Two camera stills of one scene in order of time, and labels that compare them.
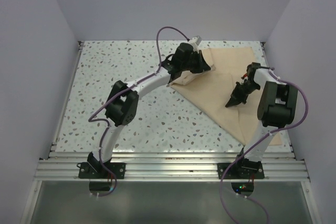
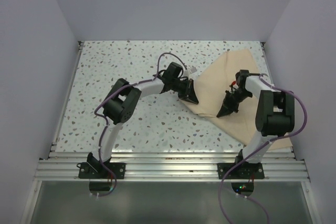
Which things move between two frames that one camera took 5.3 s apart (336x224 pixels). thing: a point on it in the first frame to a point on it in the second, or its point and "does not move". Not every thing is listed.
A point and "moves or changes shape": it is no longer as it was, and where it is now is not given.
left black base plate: x=86 y=171 does not move
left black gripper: x=202 y=66 to x=186 y=95
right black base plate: x=254 y=170 does not move
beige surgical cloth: x=211 y=90 moves or changes shape
